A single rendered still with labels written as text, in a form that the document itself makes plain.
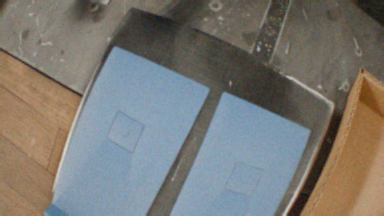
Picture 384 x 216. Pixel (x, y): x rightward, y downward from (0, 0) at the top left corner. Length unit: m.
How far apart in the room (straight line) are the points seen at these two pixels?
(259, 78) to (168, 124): 0.07
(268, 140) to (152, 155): 0.07
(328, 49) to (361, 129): 0.08
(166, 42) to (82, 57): 0.07
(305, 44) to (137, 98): 0.13
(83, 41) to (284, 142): 0.16
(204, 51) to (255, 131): 0.06
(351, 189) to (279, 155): 0.09
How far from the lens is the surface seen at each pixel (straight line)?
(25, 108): 0.75
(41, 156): 0.74
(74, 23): 0.77
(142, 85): 0.72
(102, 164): 0.71
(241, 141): 0.71
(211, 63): 0.73
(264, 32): 0.76
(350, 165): 0.74
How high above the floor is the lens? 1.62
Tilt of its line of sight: 75 degrees down
